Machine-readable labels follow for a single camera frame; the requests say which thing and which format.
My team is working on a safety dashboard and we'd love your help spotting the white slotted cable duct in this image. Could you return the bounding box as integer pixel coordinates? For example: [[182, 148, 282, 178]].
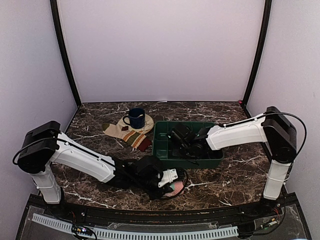
[[31, 213, 239, 240]]

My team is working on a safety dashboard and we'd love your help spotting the black right frame post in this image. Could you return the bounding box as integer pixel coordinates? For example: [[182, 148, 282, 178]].
[[242, 0, 273, 106]]

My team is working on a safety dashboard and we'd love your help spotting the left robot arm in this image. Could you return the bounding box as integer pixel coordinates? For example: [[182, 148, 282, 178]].
[[12, 120, 178, 218]]

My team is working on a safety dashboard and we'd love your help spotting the dark blue mug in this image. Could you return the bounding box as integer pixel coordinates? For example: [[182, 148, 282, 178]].
[[122, 107, 146, 129]]

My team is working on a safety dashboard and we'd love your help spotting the green compartment tray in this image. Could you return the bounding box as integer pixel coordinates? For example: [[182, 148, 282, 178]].
[[152, 121, 224, 169]]

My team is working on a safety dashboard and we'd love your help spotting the beige striped sock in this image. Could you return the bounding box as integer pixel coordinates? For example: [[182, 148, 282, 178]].
[[102, 123, 152, 152]]

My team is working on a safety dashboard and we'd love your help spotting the pink patterned sock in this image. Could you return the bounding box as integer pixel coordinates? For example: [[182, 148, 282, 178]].
[[164, 181, 184, 198]]

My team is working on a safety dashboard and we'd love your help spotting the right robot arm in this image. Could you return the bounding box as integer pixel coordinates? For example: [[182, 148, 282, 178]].
[[167, 106, 302, 217]]

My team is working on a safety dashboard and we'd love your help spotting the black frame post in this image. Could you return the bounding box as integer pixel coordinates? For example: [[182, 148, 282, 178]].
[[49, 0, 82, 108], [242, 0, 273, 106]]

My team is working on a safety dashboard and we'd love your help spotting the black left frame post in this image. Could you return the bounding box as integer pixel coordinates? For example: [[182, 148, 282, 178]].
[[49, 0, 82, 108]]

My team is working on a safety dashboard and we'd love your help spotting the black front rail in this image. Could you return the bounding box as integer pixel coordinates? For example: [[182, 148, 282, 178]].
[[44, 202, 282, 225]]

